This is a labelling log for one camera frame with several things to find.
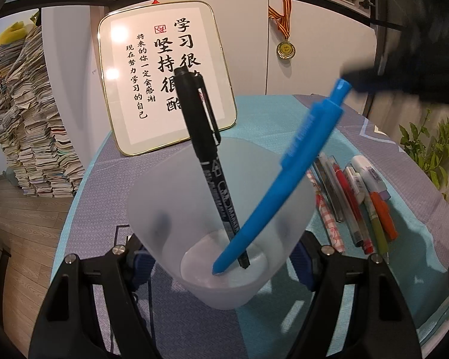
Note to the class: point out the black marker pen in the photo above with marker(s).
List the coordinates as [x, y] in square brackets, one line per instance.
[198, 119]

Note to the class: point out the blue ballpoint pen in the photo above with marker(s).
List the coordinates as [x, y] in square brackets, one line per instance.
[306, 142]

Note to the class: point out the white cabinet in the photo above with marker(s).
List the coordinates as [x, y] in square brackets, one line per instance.
[247, 37]

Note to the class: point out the red gel pen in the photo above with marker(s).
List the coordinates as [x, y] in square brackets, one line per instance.
[353, 209]

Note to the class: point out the tall stack of papers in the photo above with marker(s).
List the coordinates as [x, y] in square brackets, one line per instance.
[30, 119]

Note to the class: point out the pink patterned pen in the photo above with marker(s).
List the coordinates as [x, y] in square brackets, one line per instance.
[331, 224]

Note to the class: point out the frosted plastic pen cup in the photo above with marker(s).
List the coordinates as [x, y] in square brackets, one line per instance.
[161, 194]

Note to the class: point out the green pen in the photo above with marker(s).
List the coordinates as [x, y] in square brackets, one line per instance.
[378, 232]

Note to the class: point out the gold medal with striped ribbon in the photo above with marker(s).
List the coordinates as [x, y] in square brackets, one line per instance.
[286, 48]

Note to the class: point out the clear grey pen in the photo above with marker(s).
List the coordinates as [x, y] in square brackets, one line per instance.
[331, 190]

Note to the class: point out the white eraser with grey tip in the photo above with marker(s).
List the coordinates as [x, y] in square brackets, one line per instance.
[356, 181]

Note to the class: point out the yellow plush toy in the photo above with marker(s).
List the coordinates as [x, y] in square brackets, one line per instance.
[13, 31]

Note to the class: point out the gold framed calligraphy plaque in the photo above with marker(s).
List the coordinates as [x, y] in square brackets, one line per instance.
[134, 82]

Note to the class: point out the green potted plant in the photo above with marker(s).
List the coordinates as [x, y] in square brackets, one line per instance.
[439, 146]

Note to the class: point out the white correction tape purple cap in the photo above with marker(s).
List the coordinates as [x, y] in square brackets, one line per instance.
[370, 174]

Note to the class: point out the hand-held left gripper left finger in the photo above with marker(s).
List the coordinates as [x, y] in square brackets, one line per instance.
[137, 269]

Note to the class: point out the orange highlighter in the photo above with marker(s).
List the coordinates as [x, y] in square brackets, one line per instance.
[385, 217]

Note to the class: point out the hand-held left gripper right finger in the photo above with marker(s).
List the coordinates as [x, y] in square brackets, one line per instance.
[304, 265]

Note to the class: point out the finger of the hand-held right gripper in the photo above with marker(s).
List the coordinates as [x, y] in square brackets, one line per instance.
[374, 78]

